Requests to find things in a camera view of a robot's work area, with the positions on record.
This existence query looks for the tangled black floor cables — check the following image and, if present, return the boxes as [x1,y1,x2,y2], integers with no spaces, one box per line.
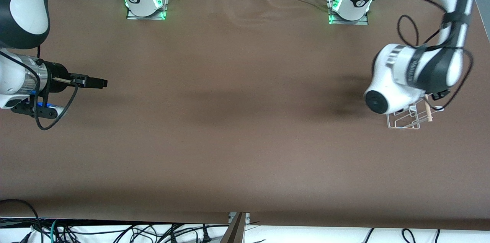
[57,223,230,243]

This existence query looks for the black looped floor cable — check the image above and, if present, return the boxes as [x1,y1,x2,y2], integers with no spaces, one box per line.
[401,228,417,243]

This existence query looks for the brown table cover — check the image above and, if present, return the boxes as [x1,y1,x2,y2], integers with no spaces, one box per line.
[0,0,490,231]

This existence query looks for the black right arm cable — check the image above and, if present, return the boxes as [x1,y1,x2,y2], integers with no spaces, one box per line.
[0,44,80,131]

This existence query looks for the wooden rack dowel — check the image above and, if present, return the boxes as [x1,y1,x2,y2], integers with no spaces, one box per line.
[423,95,434,122]

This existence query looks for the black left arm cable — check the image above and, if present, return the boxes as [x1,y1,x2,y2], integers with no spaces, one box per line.
[366,0,475,112]

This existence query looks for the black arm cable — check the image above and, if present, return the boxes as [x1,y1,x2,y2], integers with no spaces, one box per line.
[0,44,80,131]
[366,0,475,112]

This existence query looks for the thick black floor cable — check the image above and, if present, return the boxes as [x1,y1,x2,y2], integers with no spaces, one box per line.
[0,199,44,243]

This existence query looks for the white wire cup rack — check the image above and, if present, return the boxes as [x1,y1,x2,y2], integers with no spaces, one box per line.
[387,96,445,129]

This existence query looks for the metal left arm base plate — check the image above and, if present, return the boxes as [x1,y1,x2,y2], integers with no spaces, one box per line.
[328,0,369,26]

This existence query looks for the brown support beam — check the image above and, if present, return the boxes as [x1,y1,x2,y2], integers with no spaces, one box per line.
[220,212,248,243]

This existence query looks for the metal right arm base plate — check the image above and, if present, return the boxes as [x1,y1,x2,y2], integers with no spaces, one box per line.
[126,0,169,21]

